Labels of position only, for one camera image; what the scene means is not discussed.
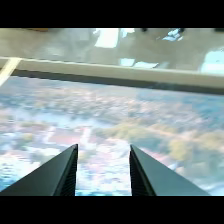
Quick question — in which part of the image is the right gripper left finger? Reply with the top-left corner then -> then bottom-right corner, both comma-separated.
0,143 -> 79,197

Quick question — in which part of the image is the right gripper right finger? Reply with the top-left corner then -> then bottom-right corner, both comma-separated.
129,144 -> 210,197

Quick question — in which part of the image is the silver frame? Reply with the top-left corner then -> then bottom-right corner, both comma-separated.
0,56 -> 224,96

